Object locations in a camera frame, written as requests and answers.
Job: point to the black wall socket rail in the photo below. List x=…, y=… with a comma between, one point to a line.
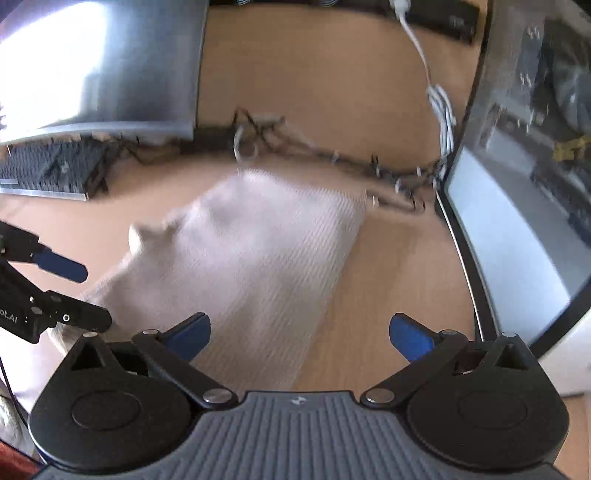
x=438, y=21

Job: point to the black keyboard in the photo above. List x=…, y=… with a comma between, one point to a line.
x=51, y=168

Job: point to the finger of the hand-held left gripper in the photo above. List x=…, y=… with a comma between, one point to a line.
x=60, y=267
x=78, y=316

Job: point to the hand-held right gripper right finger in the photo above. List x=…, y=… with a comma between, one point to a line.
x=411, y=339

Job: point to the white glass-sided computer case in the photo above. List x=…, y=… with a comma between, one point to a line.
x=508, y=230

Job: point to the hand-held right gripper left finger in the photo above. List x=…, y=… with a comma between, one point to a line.
x=189, y=337

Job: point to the black curved monitor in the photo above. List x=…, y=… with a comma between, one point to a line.
x=115, y=69

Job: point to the beige striped towel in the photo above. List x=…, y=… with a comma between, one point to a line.
x=254, y=254

